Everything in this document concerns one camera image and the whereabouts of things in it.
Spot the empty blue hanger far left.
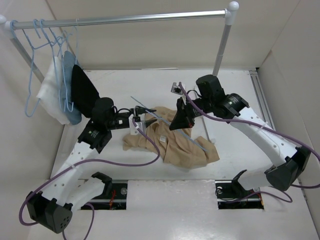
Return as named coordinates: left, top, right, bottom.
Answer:
left=9, top=20, right=51, bottom=118

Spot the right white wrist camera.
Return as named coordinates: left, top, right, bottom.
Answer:
left=170, top=82, right=183, bottom=96

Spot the black hanging garment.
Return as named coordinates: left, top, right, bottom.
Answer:
left=71, top=64, right=100, bottom=118

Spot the silver clothes rack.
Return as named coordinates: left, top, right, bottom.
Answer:
left=0, top=1, right=240, bottom=76

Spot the light blue wire hanger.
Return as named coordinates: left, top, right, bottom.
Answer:
left=131, top=96, right=207, bottom=152

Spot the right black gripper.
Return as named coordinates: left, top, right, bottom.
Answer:
left=169, top=96, right=214, bottom=130

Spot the beige t shirt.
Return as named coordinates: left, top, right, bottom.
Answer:
left=122, top=106, right=221, bottom=167

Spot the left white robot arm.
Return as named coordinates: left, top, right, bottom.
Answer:
left=20, top=97, right=154, bottom=234

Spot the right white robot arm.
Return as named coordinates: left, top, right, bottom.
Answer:
left=169, top=74, right=311, bottom=197

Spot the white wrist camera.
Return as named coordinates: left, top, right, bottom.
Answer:
left=170, top=82, right=183, bottom=96
left=128, top=115, right=147, bottom=136

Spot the white hanging garment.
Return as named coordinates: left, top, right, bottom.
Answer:
left=36, top=56, right=70, bottom=125

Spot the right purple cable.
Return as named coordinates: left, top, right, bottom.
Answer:
left=177, top=83, right=320, bottom=204

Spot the blue hanging garment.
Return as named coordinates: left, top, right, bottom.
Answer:
left=60, top=50, right=82, bottom=125

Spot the blue hanger with black garment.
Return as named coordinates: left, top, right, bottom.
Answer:
left=57, top=26, right=79, bottom=64

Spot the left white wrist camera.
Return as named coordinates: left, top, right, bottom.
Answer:
left=128, top=115, right=147, bottom=136

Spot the aluminium rail right side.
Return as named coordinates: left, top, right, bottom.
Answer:
left=249, top=70, right=275, bottom=129

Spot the blue hanger with white garment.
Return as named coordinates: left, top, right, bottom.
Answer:
left=34, top=19, right=66, bottom=113

